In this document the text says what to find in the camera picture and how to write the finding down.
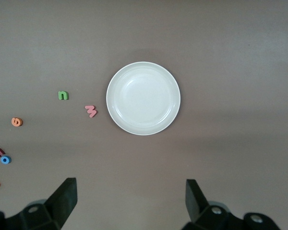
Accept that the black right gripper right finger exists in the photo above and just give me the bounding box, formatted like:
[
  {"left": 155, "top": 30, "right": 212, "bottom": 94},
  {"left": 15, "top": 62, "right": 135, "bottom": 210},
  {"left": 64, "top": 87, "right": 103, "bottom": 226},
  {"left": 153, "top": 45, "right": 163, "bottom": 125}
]
[{"left": 181, "top": 179, "right": 283, "bottom": 230}]

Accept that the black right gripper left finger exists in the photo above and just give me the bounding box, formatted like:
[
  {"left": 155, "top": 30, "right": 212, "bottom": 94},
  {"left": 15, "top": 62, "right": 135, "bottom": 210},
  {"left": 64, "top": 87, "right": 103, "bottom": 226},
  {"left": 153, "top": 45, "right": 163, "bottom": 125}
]
[{"left": 0, "top": 177, "right": 78, "bottom": 230}]

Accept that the pink foam letter w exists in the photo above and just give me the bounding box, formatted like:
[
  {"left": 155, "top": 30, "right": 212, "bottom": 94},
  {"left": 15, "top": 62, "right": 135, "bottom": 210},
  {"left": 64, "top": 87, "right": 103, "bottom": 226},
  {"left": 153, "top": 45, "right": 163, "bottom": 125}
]
[{"left": 84, "top": 105, "right": 98, "bottom": 118}]

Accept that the beige round plate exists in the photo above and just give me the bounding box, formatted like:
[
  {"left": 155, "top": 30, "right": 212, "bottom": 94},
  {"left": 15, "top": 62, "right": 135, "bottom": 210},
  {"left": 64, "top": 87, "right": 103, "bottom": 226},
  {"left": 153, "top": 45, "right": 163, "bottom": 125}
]
[{"left": 106, "top": 61, "right": 181, "bottom": 136}]

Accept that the brown table cover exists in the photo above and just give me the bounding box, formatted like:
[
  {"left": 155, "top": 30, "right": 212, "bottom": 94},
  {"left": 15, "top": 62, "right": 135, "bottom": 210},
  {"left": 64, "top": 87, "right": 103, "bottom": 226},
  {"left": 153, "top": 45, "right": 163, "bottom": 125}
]
[{"left": 0, "top": 0, "right": 288, "bottom": 230}]

